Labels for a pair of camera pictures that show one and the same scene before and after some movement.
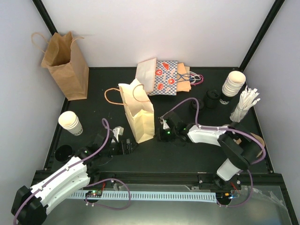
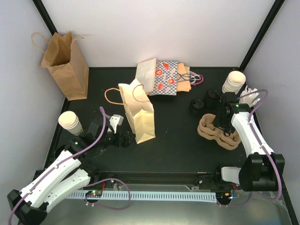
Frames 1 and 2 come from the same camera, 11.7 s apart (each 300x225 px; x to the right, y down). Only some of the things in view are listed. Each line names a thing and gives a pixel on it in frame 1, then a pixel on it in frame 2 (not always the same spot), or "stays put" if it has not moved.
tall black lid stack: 211,98 stays put
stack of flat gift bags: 183,78 stays put
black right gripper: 162,137 -> 230,129
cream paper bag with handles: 139,110 stays put
